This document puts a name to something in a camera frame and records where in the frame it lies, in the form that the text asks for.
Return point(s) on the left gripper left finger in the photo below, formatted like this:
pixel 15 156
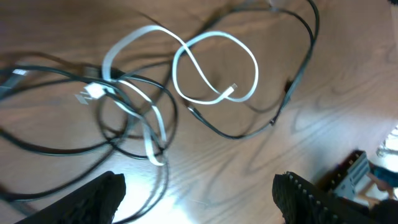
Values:
pixel 93 203

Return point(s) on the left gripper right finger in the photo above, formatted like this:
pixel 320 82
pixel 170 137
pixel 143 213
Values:
pixel 302 202

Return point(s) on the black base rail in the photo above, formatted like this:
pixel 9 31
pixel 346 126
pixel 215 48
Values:
pixel 342 180

